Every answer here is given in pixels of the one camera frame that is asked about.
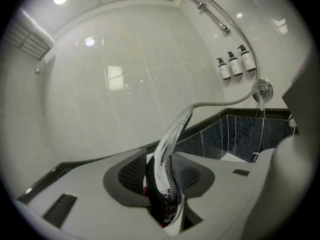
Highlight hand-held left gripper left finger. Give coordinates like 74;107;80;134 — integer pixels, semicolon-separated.
24;148;166;238

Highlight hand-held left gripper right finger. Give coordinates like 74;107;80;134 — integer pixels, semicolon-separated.
172;152;254;235

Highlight chrome shower head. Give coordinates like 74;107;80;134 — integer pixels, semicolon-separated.
143;105;195;236

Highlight white bathtub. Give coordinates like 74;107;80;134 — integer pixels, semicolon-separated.
219;152;253;164

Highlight chrome mixer valve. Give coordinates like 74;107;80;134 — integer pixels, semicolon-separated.
251;78;274;111

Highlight folded white towels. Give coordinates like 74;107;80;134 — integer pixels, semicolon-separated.
14;7;56;47

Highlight metal shower hose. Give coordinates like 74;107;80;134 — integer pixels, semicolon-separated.
186;0;261;110

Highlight chrome shower slide rail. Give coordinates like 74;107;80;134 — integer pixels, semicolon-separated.
182;0;231;34

